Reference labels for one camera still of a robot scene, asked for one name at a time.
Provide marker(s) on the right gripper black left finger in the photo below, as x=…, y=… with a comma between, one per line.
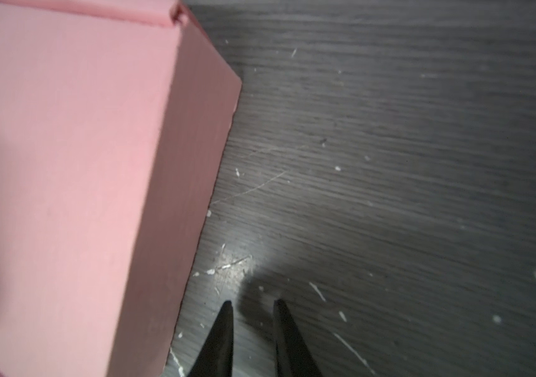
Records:
x=215, y=358

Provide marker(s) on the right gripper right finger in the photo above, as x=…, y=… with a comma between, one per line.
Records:
x=292, y=356

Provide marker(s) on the pink cardboard box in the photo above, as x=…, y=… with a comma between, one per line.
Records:
x=114, y=116

